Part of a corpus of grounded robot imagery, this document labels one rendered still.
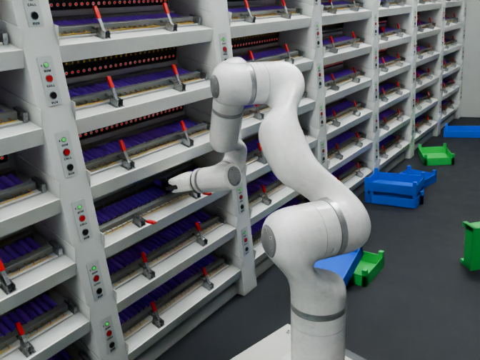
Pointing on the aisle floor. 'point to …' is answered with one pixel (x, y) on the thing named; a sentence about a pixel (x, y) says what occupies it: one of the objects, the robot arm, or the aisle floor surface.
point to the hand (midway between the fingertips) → (168, 184)
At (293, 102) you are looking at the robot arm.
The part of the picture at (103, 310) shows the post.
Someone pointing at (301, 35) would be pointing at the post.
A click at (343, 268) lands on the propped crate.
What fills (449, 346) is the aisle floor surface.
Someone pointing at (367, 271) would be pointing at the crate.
